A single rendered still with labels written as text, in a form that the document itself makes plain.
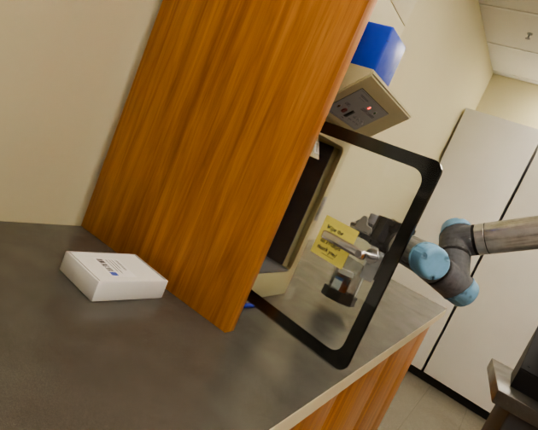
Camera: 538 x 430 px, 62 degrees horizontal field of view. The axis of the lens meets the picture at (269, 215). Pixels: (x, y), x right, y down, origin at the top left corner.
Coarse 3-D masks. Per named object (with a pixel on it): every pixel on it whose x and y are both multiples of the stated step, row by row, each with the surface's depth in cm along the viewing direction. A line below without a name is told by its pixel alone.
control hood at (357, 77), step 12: (348, 72) 86; (360, 72) 85; (372, 72) 84; (348, 84) 86; (360, 84) 87; (372, 84) 88; (384, 84) 91; (336, 96) 89; (372, 96) 93; (384, 96) 95; (396, 96) 99; (384, 108) 101; (396, 108) 103; (336, 120) 101; (384, 120) 108; (396, 120) 110; (360, 132) 111; (372, 132) 114
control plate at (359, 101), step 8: (352, 96) 91; (360, 96) 92; (368, 96) 93; (336, 104) 92; (344, 104) 93; (352, 104) 94; (360, 104) 95; (368, 104) 96; (376, 104) 97; (336, 112) 96; (360, 112) 99; (368, 112) 100; (384, 112) 103; (344, 120) 101; (352, 120) 102; (360, 120) 104; (368, 120) 105
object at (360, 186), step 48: (336, 144) 85; (384, 144) 79; (336, 192) 84; (384, 192) 78; (432, 192) 73; (288, 240) 89; (384, 240) 77; (288, 288) 88; (336, 288) 81; (384, 288) 76; (336, 336) 80
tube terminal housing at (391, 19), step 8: (384, 0) 100; (376, 8) 98; (384, 8) 101; (392, 8) 104; (376, 16) 100; (384, 16) 103; (392, 16) 106; (384, 24) 105; (392, 24) 108; (400, 24) 111; (400, 32) 113; (328, 120) 103
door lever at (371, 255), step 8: (328, 232) 78; (328, 240) 78; (336, 240) 77; (344, 240) 76; (344, 248) 75; (352, 248) 75; (360, 248) 75; (360, 256) 73; (368, 256) 75; (376, 256) 77
